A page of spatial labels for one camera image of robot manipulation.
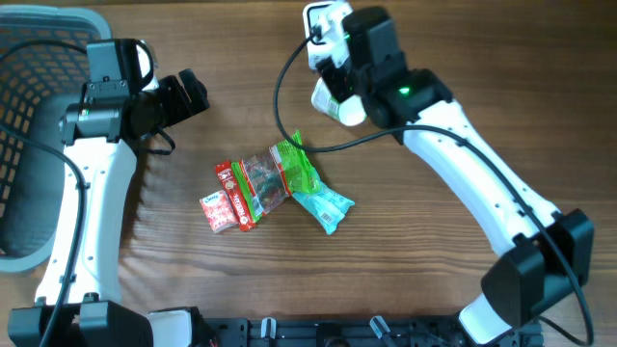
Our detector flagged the cup noodles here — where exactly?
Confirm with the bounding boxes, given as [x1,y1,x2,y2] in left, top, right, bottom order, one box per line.
[310,78,366,126]

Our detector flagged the white barcode scanner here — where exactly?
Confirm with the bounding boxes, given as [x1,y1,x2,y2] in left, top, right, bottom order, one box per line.
[303,1,349,70]

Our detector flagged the red chocolate wafer bar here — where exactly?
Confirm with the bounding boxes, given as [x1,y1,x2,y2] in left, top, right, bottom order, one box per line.
[215,161,255,231]

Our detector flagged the grey plastic mesh basket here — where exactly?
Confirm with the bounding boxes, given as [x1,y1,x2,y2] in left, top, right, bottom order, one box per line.
[1,5,112,274]

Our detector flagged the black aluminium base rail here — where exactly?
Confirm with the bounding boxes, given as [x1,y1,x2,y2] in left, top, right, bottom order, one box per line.
[192,315,544,347]

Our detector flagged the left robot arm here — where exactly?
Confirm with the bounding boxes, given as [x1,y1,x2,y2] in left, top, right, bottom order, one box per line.
[8,39,217,346]

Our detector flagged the small red tissue pack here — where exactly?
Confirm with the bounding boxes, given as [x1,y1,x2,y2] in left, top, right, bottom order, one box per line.
[200,190,238,233]

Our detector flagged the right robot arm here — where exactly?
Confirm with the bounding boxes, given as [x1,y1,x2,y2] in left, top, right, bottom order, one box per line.
[303,1,594,346]

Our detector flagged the teal snack packet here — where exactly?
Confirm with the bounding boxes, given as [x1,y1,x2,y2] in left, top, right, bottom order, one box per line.
[292,182,355,235]

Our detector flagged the green gummy candy bag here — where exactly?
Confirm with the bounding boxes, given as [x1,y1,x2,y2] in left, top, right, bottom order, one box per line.
[230,141,320,224]

